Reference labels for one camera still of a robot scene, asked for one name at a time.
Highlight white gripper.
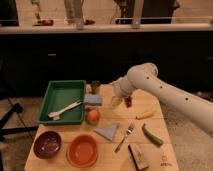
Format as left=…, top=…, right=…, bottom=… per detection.
left=111, top=76, right=135, bottom=107

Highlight blue sponge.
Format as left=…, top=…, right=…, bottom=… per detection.
left=84, top=94, right=103, bottom=106

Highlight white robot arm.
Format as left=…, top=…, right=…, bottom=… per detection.
left=112, top=63, right=213, bottom=136

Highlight red bowl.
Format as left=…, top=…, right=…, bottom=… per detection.
left=66, top=134, right=98, bottom=168

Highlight purple bowl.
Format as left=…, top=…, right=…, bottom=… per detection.
left=33, top=131, right=61, bottom=159

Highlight bunch of dark grapes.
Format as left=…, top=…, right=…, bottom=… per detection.
left=124, top=96, right=132, bottom=108

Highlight orange tomato toy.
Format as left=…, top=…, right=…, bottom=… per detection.
left=86, top=109, right=101, bottom=125

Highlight silver fork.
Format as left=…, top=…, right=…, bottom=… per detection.
left=114, top=123, right=135, bottom=153

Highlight grey triangular cloth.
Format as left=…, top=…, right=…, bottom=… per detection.
left=93, top=123, right=119, bottom=141

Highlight yellow banana toy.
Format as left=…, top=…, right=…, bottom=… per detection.
left=135, top=111, right=154, bottom=120

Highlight green plastic tray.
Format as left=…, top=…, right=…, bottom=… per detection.
left=38, top=80, right=86, bottom=125

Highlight white plastic spoon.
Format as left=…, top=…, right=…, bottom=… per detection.
left=47, top=102, right=80, bottom=120

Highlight brown rectangular block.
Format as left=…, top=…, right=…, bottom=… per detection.
left=128, top=143, right=149, bottom=171

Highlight black tripod stand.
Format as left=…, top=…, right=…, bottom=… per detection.
left=0, top=103, right=38, bottom=142

